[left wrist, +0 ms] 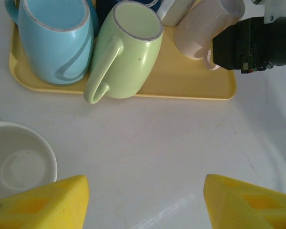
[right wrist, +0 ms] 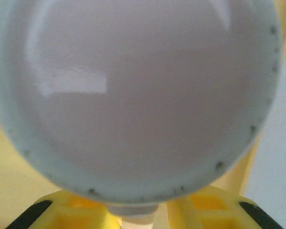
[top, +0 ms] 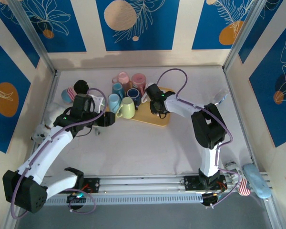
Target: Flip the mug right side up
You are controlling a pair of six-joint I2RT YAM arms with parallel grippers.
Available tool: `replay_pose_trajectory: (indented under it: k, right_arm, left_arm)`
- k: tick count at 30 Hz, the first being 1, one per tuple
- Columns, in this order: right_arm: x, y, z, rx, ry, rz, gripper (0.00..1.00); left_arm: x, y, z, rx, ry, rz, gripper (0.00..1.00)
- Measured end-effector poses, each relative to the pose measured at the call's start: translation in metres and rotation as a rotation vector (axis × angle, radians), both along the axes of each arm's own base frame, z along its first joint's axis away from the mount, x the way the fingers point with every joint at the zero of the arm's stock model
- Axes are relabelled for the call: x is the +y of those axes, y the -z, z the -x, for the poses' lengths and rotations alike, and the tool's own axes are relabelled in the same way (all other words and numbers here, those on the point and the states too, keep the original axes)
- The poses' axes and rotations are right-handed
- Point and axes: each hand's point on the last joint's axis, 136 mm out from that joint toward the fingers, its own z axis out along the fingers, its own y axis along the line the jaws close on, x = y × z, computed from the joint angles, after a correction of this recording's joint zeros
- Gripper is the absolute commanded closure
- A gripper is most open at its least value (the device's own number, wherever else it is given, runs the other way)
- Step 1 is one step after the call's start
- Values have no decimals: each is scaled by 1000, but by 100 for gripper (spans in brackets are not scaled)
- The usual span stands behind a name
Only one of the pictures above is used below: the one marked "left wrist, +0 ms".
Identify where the yellow plastic tray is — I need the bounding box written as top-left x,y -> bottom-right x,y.
9,0 -> 237,103

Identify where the cream faceted mug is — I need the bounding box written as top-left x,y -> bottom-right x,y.
156,0 -> 196,26

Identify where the pale pink tall mug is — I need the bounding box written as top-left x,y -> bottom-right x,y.
174,0 -> 245,72

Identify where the light green mug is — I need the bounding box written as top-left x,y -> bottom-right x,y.
83,1 -> 164,105

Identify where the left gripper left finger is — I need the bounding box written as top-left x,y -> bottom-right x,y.
0,175 -> 90,229

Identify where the pale pink wide mug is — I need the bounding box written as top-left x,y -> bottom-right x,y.
0,121 -> 58,190

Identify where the navy blue mug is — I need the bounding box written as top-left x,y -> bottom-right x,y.
95,0 -> 164,40

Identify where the light blue mug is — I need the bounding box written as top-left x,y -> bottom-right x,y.
4,0 -> 100,85

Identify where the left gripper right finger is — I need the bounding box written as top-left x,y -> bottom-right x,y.
203,174 -> 286,229

